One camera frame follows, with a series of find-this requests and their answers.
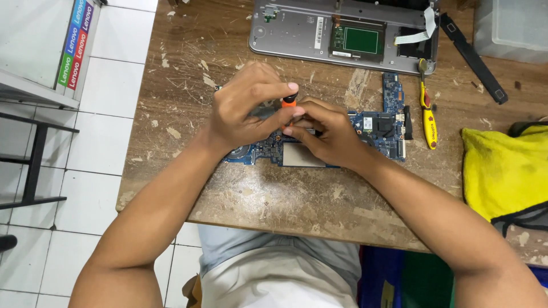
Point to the person's left hand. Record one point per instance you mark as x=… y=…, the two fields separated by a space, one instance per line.
x=239 y=107

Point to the black shoe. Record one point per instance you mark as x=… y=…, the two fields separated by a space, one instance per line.
x=7 y=242

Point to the clear plastic container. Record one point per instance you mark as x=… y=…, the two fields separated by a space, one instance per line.
x=513 y=28

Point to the blue and green bag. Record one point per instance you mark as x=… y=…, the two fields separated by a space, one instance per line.
x=406 y=278

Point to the long black plastic strip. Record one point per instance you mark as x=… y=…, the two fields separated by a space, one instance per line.
x=473 y=57

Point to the blue laptop motherboard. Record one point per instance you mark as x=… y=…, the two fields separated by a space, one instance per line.
x=381 y=128

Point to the yellow cloth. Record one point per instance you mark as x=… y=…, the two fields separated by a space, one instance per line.
x=501 y=171

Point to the orange and black screwdriver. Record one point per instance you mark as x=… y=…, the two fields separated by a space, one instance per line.
x=289 y=101

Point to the black metal frame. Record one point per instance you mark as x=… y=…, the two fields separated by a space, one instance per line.
x=36 y=158

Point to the white cabinet with coloured stickers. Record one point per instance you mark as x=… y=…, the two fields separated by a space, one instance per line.
x=38 y=38

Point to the person's grey shirt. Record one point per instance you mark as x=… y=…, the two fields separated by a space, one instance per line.
x=278 y=273

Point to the person's right hand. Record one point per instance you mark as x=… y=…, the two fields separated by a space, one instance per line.
x=334 y=137

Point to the silver laptop bottom case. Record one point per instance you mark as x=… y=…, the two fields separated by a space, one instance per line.
x=295 y=34

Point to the small black plastic cover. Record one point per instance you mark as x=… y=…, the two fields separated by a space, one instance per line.
x=408 y=124

